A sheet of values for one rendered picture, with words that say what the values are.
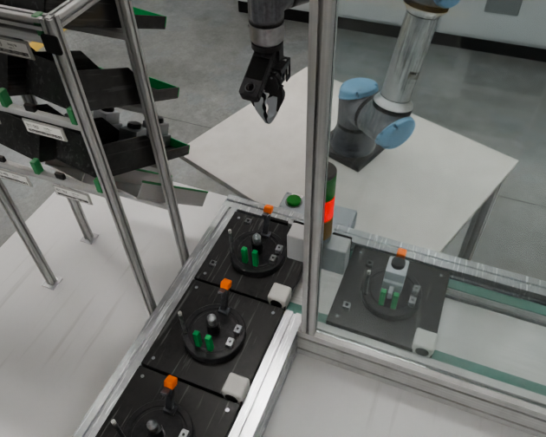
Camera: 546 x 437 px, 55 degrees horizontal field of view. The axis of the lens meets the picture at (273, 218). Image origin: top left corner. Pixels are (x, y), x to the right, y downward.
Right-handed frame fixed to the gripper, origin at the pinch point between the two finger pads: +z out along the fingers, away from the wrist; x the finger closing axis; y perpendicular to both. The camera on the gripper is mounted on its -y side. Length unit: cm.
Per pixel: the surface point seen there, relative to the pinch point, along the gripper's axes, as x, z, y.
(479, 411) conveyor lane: -63, 35, -37
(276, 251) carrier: -9.8, 23.5, -19.8
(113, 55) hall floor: 207, 123, 188
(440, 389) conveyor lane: -54, 31, -37
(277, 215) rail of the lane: -4.2, 27.3, -4.9
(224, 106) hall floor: 101, 123, 158
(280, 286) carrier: -14.4, 24.2, -28.6
